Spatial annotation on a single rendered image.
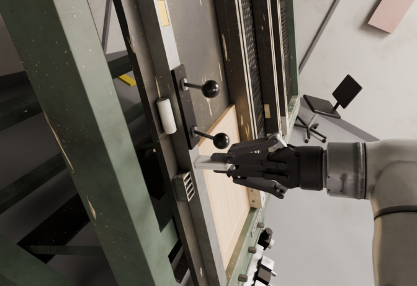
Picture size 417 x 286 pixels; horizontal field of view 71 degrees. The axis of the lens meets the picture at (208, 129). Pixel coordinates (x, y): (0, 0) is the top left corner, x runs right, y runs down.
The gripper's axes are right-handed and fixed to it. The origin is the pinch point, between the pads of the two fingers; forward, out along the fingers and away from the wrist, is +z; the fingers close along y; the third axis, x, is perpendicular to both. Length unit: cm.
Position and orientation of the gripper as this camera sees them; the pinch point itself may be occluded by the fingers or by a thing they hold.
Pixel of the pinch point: (212, 162)
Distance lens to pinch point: 57.7
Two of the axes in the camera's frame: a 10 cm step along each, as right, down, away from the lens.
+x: 3.8, -4.4, 8.2
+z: -9.1, 0.0, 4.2
